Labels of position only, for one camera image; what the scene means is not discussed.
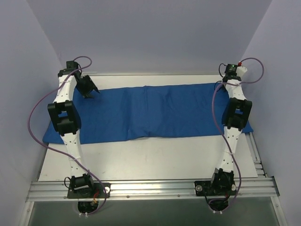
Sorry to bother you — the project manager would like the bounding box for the blue surgical cloth wrap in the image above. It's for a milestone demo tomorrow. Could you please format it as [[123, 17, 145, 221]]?
[[42, 82, 254, 144]]

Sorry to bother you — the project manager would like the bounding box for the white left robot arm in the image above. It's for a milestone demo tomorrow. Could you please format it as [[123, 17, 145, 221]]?
[[48, 70, 95, 197]]

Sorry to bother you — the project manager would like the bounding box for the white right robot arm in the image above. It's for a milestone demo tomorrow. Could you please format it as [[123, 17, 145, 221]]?
[[82, 80, 252, 194]]

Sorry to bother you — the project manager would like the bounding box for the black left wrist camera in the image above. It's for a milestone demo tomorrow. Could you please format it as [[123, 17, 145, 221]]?
[[66, 61, 79, 71]]

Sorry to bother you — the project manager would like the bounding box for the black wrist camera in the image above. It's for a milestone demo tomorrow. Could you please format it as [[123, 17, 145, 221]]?
[[66, 61, 79, 71], [224, 64, 238, 76]]

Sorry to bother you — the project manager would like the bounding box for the aluminium back rail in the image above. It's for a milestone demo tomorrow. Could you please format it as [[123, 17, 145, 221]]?
[[82, 72, 219, 77]]

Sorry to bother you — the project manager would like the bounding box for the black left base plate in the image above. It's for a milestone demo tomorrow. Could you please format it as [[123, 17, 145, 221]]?
[[67, 182, 111, 199]]

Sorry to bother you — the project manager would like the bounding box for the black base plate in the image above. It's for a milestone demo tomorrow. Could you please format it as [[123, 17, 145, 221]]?
[[194, 180, 237, 196], [67, 182, 111, 199]]

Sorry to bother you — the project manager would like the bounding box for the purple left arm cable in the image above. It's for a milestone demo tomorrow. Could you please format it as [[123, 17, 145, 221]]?
[[27, 56, 108, 214]]

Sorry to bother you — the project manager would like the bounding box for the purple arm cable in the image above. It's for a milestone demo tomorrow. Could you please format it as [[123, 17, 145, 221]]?
[[209, 57, 266, 211], [27, 56, 108, 214]]

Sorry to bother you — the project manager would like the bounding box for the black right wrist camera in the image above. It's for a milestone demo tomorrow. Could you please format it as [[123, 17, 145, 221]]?
[[224, 64, 238, 76]]

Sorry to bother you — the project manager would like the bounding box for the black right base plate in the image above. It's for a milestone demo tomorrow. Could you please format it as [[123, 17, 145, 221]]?
[[194, 180, 237, 196]]

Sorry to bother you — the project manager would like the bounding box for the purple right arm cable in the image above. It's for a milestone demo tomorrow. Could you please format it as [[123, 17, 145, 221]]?
[[209, 57, 266, 211]]

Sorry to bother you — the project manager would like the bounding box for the aluminium frame rail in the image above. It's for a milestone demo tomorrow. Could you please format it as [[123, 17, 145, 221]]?
[[26, 177, 280, 202]]

